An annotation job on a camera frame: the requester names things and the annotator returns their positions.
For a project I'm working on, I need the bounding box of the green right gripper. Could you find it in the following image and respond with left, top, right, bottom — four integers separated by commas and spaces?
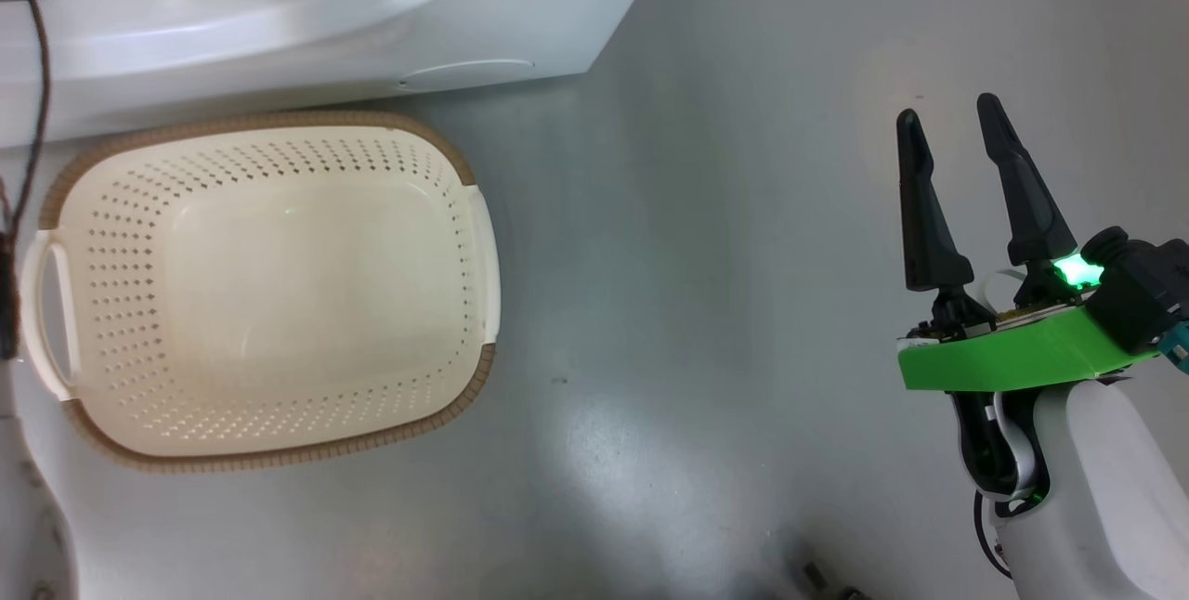
895, 93, 1189, 392

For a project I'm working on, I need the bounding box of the white front-load washing machine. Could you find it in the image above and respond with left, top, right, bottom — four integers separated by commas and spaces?
0, 0, 676, 148

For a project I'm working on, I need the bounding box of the round white filter cover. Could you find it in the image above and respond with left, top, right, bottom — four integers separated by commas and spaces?
398, 59, 537, 90

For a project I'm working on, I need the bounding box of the cream perforated laundry basket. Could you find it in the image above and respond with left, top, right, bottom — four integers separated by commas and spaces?
20, 111, 502, 474

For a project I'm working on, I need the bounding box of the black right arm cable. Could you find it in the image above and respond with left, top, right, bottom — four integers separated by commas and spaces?
972, 489, 1015, 580

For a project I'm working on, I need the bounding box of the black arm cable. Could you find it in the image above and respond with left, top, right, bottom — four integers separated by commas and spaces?
0, 0, 52, 361
972, 489, 1015, 580

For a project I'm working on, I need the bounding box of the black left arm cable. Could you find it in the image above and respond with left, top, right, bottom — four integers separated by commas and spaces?
0, 0, 52, 361

